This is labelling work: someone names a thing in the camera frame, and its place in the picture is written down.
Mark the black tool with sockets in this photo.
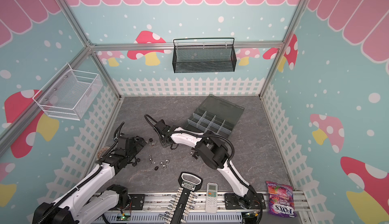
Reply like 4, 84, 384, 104
159, 172, 203, 224

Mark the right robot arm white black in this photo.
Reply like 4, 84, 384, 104
144, 114, 262, 209

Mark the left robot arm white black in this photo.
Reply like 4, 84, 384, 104
32, 125, 146, 224

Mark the black mesh wall basket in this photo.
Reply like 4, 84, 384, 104
172, 38, 237, 73

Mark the purple Fox's candy bag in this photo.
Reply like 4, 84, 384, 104
266, 181, 297, 218

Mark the white remote control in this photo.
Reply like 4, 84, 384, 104
205, 182, 218, 214

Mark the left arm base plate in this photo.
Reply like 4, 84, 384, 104
109, 194, 145, 211

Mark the white wire wall basket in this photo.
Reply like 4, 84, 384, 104
32, 64, 103, 121

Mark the grey compartment organizer box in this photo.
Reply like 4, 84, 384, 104
184, 95, 244, 138

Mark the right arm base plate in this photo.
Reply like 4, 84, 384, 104
224, 192, 266, 210

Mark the masking tape roll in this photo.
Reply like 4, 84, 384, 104
96, 147, 110, 160

